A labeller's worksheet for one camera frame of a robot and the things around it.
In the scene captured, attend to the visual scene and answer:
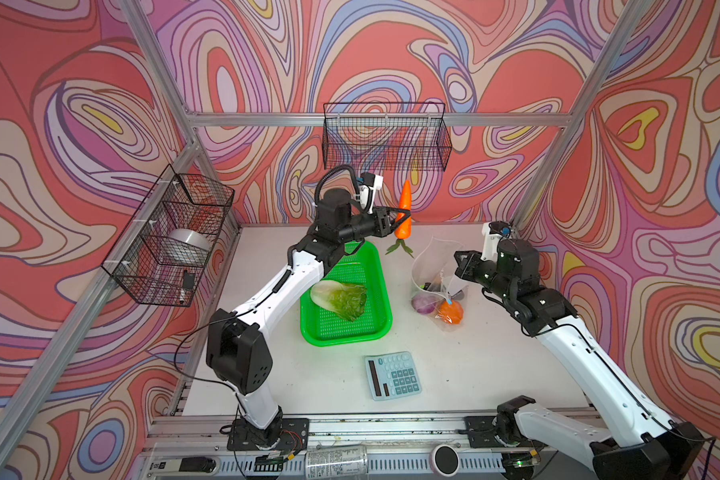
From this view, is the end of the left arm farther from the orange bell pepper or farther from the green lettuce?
the orange bell pepper

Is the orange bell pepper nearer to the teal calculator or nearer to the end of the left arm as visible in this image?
the teal calculator

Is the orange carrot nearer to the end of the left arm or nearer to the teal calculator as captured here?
the end of the left arm

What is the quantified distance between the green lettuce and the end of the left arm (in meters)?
0.25

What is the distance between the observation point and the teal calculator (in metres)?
0.80

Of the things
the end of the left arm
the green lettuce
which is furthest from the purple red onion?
the end of the left arm

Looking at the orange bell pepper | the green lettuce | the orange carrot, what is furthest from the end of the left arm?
the orange bell pepper

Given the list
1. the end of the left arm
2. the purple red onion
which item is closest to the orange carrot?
the end of the left arm

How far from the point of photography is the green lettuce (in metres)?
0.89

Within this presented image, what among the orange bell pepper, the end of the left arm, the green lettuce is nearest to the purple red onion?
the orange bell pepper

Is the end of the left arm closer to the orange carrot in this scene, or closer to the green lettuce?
the orange carrot

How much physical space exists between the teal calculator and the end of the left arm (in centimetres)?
36

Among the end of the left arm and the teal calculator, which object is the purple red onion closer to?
the teal calculator

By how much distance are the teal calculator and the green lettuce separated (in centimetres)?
14

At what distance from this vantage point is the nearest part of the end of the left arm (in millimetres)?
581
